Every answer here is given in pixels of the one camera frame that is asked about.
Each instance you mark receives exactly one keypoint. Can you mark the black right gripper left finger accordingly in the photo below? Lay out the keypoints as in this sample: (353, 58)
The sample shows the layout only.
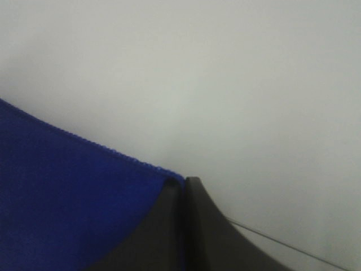
(155, 242)

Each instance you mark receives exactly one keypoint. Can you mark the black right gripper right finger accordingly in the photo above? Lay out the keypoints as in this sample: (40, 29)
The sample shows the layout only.
(211, 242)

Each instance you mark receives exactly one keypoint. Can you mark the blue microfibre towel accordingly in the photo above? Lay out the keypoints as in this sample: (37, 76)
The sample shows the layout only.
(67, 201)

